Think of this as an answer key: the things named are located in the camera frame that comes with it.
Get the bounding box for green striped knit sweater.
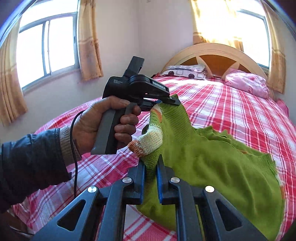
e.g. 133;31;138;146
128;103;285;240

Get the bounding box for dark blue jacket forearm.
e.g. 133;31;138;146
1;126;81;213

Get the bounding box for person's left hand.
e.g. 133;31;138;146
72;95;142;155

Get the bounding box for white patterned pillow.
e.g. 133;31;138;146
160;64;207;80

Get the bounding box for yellow side window curtain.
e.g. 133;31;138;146
77;1;103;81

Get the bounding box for cream wooden headboard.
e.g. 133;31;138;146
160;43;276;100

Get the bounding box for pink pillow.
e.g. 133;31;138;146
222;68;270;99

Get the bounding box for yellow curtain left of headboard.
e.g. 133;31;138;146
191;0;244;52

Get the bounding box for yellow curtain of headboard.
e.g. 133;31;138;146
191;0;244;52
260;1;286;94

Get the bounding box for side window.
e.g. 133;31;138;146
16;0;79;89

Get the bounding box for red plaid bed sheet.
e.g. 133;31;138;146
12;77;295;238

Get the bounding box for yellow curtain right of headboard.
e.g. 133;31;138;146
260;1;286;94

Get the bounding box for headboard window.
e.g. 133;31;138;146
236;9;270;69

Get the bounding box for pink blanket edge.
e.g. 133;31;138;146
276;98;290;117

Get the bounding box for yellow side curtain far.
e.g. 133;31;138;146
0;21;28;126

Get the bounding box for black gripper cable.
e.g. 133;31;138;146
69;109;86;198

